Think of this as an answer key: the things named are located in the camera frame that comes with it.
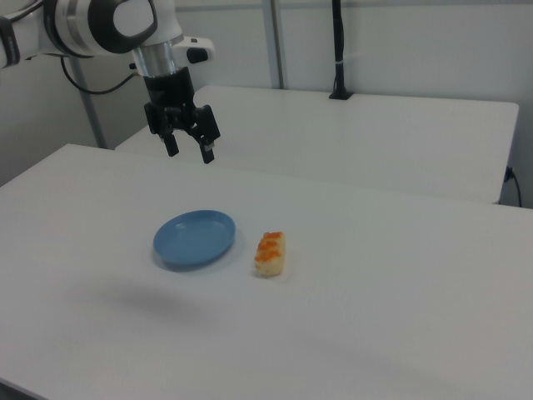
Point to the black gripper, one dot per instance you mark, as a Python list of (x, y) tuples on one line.
[(172, 98)]

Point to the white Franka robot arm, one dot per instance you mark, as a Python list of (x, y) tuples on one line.
[(104, 25)]

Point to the blue oval plate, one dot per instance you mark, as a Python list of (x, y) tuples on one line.
[(194, 240)]

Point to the bread slice with orange topping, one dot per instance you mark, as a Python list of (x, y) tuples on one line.
[(271, 253)]

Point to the grey frame post behind arm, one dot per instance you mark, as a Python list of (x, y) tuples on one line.
[(89, 104)]

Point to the grey wall frame post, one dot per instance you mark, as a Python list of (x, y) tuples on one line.
[(278, 43)]

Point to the black camera stand pole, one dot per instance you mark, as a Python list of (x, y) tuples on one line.
[(340, 50)]

